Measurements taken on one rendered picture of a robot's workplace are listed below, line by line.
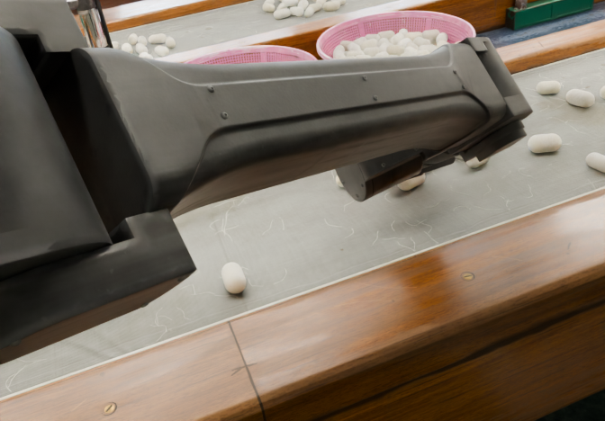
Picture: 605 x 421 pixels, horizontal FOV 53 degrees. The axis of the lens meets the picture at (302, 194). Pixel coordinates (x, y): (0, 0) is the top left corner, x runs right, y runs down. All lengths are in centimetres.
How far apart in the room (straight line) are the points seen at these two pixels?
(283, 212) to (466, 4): 74
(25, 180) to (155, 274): 5
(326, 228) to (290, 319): 16
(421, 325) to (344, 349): 7
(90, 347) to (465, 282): 34
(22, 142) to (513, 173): 63
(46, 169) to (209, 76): 8
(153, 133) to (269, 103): 6
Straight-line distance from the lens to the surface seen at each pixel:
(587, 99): 89
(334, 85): 30
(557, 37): 107
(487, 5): 135
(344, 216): 68
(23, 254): 17
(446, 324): 52
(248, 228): 68
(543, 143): 78
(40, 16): 23
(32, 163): 19
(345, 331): 51
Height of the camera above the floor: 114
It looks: 33 degrees down
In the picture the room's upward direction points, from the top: 8 degrees counter-clockwise
